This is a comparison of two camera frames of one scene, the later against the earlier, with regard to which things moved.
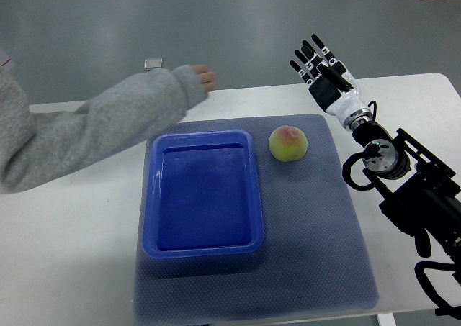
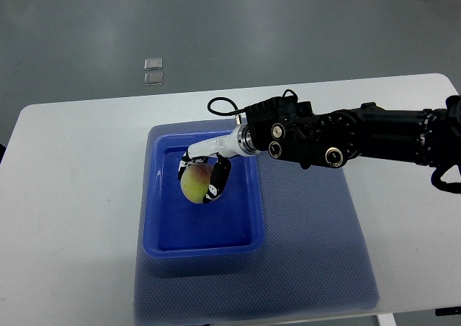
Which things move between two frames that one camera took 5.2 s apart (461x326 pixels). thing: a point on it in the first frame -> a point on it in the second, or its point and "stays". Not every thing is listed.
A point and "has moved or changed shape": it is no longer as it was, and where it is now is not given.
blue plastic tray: (202, 196) stays
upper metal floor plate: (153, 62) stays
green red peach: (288, 143) has moved or changed shape
